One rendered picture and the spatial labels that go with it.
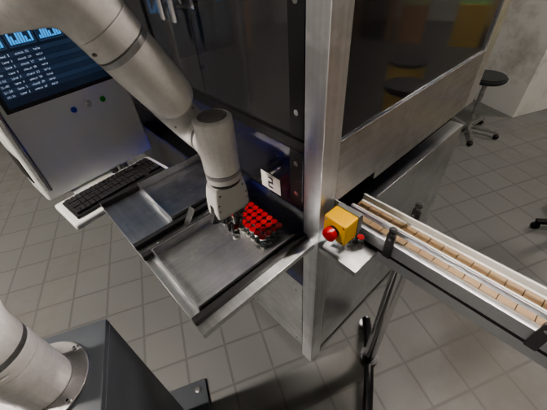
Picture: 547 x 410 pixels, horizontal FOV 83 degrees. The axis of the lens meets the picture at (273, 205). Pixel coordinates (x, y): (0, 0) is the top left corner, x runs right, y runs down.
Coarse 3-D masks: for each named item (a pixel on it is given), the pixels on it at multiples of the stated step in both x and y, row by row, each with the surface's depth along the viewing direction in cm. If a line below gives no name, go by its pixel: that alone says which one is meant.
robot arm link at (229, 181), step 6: (240, 168) 72; (234, 174) 70; (240, 174) 72; (210, 180) 70; (216, 180) 69; (222, 180) 69; (228, 180) 70; (234, 180) 71; (216, 186) 71; (222, 186) 70
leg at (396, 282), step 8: (392, 272) 96; (392, 280) 98; (400, 280) 96; (392, 288) 100; (400, 288) 99; (384, 296) 106; (392, 296) 102; (384, 304) 108; (392, 304) 105; (384, 312) 110; (392, 312) 110; (376, 320) 117; (384, 320) 113; (376, 328) 119; (384, 328) 117; (376, 336) 122; (368, 344) 131; (376, 344) 127; (368, 352) 134; (376, 352) 133
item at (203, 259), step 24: (168, 240) 94; (192, 240) 97; (216, 240) 97; (240, 240) 96; (288, 240) 92; (168, 264) 91; (192, 264) 90; (216, 264) 90; (240, 264) 89; (192, 288) 84; (216, 288) 84
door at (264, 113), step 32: (224, 0) 71; (256, 0) 64; (224, 32) 77; (256, 32) 69; (224, 64) 84; (256, 64) 74; (288, 64) 66; (224, 96) 92; (256, 96) 80; (288, 96) 71; (288, 128) 77
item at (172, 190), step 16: (192, 160) 128; (160, 176) 121; (176, 176) 123; (192, 176) 123; (144, 192) 113; (160, 192) 116; (176, 192) 116; (192, 192) 115; (160, 208) 106; (176, 208) 109
